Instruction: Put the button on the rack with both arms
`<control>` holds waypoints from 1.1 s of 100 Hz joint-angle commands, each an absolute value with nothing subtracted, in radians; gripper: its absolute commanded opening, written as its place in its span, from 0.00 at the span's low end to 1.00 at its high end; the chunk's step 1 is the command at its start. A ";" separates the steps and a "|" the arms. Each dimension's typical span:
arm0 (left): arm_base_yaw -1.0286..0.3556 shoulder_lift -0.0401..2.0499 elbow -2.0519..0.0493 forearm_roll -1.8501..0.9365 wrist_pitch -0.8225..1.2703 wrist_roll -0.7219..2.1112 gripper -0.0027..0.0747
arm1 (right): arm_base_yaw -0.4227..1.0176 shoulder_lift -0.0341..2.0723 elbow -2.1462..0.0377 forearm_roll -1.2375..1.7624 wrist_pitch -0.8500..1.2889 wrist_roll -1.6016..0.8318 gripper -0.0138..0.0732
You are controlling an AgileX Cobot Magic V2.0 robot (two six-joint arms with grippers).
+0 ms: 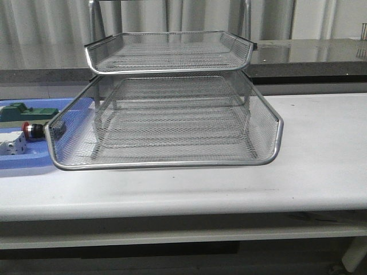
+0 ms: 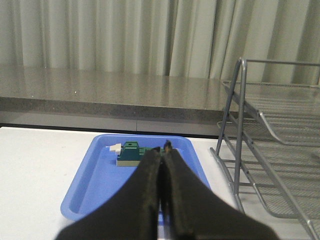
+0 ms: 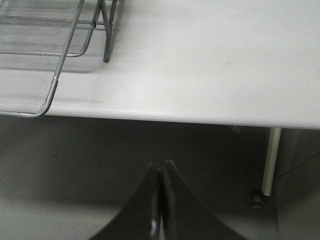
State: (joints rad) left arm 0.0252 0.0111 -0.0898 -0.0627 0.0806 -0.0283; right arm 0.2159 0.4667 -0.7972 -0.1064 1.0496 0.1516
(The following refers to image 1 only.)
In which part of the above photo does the grey granite counter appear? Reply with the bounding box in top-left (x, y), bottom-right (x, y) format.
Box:
top-left (1, 39), bottom-right (366, 84)

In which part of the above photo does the silver rack frame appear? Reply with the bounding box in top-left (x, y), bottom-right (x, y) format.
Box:
top-left (88, 0), bottom-right (256, 160)

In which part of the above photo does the metal pin stand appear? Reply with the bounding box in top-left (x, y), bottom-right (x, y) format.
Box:
top-left (360, 23), bottom-right (366, 41)

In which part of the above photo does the red emergency stop button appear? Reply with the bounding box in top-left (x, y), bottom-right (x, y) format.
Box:
top-left (22, 121), bottom-right (67, 141)

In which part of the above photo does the white table leg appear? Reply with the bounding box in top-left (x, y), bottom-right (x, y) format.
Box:
top-left (341, 237), bottom-right (367, 273)

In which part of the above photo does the blue plastic tray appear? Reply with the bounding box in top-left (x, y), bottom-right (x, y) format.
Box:
top-left (1, 97), bottom-right (93, 169)

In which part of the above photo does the green electrical module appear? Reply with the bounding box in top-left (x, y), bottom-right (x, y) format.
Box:
top-left (1, 103), bottom-right (59, 122)

